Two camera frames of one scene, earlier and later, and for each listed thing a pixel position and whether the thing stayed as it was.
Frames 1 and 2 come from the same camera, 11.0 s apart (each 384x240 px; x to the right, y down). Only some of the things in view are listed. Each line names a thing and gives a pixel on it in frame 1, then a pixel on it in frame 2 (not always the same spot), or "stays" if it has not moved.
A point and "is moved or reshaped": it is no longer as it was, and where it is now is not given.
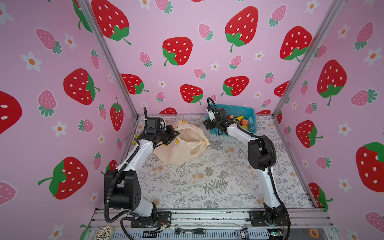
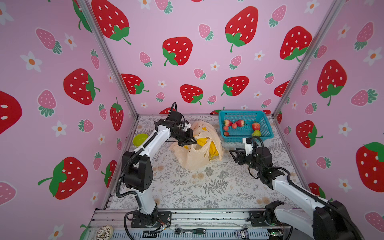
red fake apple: (244, 122) → (256, 126)
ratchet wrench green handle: (198, 231) stays
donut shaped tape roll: (104, 232) stays
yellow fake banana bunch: (240, 118) → (213, 150)
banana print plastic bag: (190, 144) is moved or reshaped
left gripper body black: (160, 135) → (183, 138)
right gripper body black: (213, 123) → (250, 161)
